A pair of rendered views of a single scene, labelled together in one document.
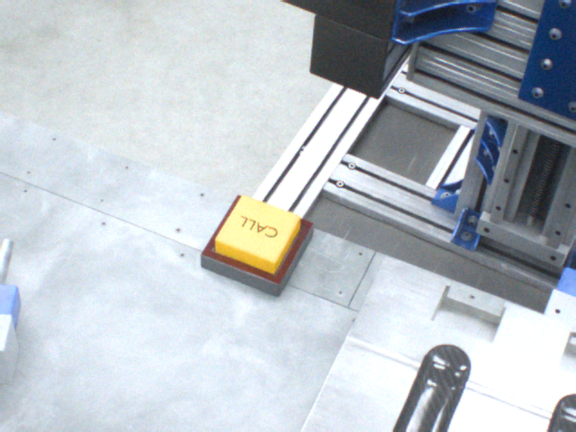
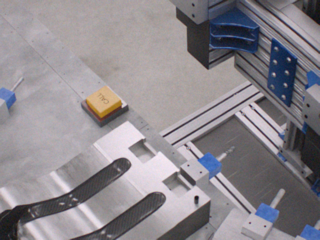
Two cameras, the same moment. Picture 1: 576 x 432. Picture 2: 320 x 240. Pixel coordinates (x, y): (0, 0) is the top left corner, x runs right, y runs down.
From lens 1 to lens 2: 0.70 m
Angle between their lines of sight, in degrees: 21
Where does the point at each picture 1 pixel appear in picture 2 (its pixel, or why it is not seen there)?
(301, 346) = not seen: hidden behind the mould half
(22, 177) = (44, 58)
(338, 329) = not seen: hidden behind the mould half
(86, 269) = (44, 96)
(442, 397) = (113, 175)
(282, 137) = not seen: hidden behind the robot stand
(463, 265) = (278, 166)
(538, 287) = (304, 186)
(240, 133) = (232, 82)
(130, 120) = (187, 62)
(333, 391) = (77, 158)
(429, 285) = (135, 136)
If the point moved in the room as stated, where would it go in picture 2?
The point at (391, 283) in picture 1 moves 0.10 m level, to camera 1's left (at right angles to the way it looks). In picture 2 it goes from (122, 130) to (84, 112)
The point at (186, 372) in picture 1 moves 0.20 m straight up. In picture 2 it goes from (54, 141) to (39, 81)
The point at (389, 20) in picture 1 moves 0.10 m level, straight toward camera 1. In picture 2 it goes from (207, 36) to (184, 59)
